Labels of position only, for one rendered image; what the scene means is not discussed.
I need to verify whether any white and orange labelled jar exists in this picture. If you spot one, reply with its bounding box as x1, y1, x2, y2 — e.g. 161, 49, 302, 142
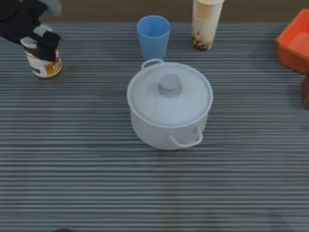
20, 23, 63, 80

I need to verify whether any white pot lid with knob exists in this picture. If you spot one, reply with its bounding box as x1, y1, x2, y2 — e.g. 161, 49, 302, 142
127, 61, 213, 127

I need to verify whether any blue plastic cup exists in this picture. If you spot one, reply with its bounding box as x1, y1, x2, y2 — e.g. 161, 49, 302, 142
137, 15, 171, 61

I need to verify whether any bubble tea cup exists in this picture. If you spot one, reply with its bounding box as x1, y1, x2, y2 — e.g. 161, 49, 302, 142
191, 0, 225, 52

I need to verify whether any orange plastic bin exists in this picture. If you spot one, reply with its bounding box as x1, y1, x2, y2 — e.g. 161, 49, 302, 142
276, 8, 309, 74

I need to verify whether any dark brown object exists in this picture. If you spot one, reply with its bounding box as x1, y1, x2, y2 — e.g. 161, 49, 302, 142
301, 71, 309, 111

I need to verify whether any white lidded pot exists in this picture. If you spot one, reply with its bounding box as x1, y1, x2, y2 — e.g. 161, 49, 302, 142
126, 58, 214, 151

